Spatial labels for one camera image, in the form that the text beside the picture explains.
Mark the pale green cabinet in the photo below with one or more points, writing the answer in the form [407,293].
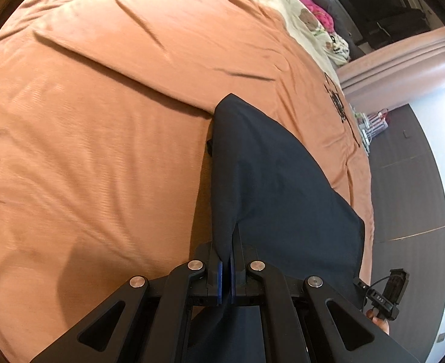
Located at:
[365,138]

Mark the orange fleece blanket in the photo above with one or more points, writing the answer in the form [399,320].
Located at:
[112,121]

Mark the striped bag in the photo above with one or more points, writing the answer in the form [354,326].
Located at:
[379,119]

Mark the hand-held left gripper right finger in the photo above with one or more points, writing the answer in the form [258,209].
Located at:
[233,279]

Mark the black chair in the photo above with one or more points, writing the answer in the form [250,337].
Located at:
[400,20]

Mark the pink curtain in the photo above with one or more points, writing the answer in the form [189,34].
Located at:
[396,68]

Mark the bear print cream sheet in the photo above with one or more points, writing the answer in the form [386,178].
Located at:
[328,41]

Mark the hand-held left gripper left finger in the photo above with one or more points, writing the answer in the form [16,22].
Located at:
[219,279]

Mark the person's right hand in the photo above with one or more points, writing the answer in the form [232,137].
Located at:
[380,326]

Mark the dark navy pants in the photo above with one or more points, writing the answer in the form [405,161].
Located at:
[275,181]

